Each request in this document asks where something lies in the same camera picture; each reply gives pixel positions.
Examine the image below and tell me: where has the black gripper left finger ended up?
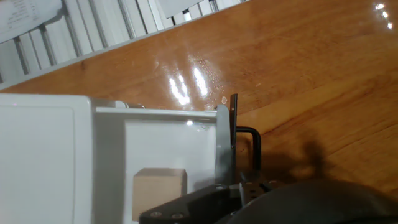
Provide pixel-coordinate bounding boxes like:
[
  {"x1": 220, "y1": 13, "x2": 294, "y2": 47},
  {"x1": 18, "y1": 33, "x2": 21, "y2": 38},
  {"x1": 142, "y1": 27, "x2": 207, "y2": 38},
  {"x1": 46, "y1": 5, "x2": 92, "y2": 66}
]
[{"x1": 138, "y1": 170, "x2": 262, "y2": 224}]

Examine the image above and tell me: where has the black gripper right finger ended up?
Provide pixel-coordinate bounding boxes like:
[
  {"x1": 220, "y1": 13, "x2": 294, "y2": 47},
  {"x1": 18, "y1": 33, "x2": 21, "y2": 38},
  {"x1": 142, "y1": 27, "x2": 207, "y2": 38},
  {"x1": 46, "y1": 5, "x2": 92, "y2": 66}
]
[{"x1": 260, "y1": 179, "x2": 278, "y2": 193}]

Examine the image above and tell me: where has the light wooden cube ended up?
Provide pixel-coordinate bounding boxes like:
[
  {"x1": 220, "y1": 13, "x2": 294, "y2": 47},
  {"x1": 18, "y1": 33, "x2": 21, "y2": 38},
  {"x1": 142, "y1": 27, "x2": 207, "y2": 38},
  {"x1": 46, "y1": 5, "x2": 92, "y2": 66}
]
[{"x1": 132, "y1": 167, "x2": 188, "y2": 222}]

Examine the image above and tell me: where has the white drawer with black handle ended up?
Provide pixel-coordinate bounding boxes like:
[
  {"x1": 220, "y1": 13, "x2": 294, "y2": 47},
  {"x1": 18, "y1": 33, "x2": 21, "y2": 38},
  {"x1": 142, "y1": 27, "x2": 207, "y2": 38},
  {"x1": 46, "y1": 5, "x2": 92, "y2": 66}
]
[{"x1": 91, "y1": 93, "x2": 262, "y2": 224}]

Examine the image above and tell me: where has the white plastic drawer cabinet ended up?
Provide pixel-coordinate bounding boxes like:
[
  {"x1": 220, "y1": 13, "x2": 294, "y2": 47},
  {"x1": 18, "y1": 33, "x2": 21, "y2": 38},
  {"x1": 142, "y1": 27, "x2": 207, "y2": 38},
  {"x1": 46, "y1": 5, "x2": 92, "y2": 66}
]
[{"x1": 0, "y1": 93, "x2": 95, "y2": 224}]

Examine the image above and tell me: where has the glossy brown wooden board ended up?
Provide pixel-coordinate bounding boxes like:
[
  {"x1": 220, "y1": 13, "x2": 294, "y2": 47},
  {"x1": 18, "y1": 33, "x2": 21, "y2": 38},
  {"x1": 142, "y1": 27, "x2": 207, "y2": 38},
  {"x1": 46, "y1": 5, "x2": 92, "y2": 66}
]
[{"x1": 0, "y1": 0, "x2": 398, "y2": 200}]

